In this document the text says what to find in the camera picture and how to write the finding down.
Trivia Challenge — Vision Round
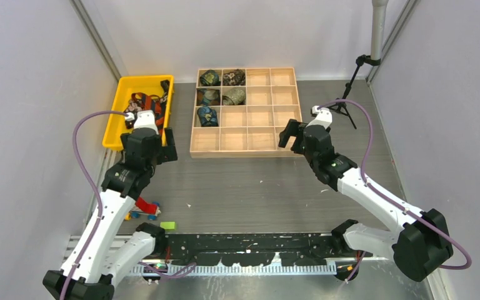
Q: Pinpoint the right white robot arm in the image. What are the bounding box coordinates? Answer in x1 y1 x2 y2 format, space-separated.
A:
278 119 454 282

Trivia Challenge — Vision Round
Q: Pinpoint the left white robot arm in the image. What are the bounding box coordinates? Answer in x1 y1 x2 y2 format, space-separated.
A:
42 127 178 299

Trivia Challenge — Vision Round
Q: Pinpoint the yellow plastic bin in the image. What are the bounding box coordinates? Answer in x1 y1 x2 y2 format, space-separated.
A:
102 74 174 151

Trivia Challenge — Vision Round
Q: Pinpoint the black pink floral tie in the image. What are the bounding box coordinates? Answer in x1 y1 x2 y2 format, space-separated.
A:
124 79 171 130

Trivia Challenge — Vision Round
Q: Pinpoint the rolled blue teal tie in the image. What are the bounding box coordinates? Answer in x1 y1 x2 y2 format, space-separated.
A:
196 106 219 127

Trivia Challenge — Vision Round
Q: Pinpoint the wooden grid organizer box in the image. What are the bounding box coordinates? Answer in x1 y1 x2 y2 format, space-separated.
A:
189 67 302 159

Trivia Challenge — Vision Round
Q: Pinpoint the colourful toy car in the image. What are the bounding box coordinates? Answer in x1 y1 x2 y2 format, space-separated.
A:
124 197 161 221

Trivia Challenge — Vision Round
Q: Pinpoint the rolled blue gold tie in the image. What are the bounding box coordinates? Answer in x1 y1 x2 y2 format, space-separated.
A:
196 89 221 106

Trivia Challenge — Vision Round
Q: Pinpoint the rolled beige paisley tie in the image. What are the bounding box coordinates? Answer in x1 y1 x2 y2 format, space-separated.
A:
222 87 246 106

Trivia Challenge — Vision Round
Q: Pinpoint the green block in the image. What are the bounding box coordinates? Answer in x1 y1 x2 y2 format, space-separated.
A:
160 221 177 231

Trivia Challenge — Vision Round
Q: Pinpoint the rolled dark floral tie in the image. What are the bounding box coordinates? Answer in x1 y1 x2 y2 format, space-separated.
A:
222 69 246 86

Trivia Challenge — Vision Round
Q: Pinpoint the rolled green paisley tie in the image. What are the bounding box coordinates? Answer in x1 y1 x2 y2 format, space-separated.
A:
199 69 221 87

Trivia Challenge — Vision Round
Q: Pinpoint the black mini tripod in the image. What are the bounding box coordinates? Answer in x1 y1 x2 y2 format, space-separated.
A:
326 54 382 130

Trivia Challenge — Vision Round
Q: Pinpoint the grey metal pole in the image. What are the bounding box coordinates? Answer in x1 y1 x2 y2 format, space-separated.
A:
370 0 389 61

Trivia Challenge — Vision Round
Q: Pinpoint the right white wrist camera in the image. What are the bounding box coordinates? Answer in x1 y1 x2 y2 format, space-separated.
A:
307 106 333 129

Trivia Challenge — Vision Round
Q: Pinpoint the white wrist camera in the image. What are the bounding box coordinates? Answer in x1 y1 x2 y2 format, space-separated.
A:
307 106 333 129
124 110 159 134

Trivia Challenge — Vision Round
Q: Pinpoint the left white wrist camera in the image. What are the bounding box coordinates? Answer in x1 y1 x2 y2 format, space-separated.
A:
124 110 159 134

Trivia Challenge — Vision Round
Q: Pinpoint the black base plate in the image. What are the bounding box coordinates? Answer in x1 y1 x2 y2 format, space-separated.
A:
145 233 357 267

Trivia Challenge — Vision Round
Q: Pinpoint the aluminium front rail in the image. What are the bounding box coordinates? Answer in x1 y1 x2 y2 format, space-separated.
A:
64 234 390 278

